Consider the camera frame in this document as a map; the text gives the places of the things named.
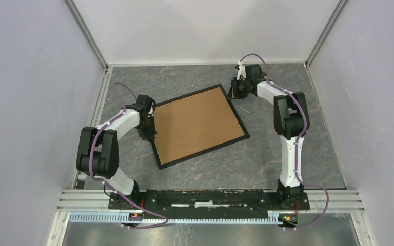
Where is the black picture frame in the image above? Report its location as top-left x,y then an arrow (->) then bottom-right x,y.
149,84 -> 251,171

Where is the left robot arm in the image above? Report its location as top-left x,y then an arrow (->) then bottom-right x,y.
75,95 -> 157,209

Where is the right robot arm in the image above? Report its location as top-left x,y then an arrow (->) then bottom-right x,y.
226,61 -> 310,209

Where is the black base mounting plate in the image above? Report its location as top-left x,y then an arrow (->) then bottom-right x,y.
108,188 -> 310,220

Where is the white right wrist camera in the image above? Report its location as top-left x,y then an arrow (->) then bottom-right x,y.
235,61 -> 247,80

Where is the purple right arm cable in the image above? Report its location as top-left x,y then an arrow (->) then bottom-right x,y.
239,53 -> 329,232

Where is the aluminium rail frame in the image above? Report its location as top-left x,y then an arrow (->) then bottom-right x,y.
46,0 -> 376,246

